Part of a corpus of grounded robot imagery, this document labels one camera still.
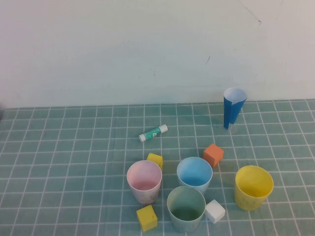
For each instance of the pink plastic cup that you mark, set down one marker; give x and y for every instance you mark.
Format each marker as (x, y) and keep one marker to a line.
(144, 177)

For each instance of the light blue plastic cup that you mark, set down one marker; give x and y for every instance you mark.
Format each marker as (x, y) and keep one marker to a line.
(194, 172)

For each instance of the yellow plastic cup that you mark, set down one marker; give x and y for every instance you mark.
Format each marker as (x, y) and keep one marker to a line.
(253, 182)

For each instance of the green white glue stick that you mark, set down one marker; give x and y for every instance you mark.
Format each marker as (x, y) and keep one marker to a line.
(152, 133)

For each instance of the yellow cube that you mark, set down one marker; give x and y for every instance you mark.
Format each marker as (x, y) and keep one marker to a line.
(155, 158)
(147, 217)

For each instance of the orange cube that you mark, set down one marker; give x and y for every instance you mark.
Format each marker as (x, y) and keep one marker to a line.
(212, 153)

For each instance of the blue paper cone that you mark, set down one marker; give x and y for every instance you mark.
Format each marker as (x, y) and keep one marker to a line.
(230, 110)

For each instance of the green plastic cup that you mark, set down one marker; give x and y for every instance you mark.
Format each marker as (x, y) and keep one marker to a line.
(185, 204)

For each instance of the white cube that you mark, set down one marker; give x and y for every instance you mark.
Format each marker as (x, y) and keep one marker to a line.
(214, 211)

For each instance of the teal checkered tablecloth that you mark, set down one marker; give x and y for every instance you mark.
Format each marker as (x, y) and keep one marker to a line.
(49, 147)

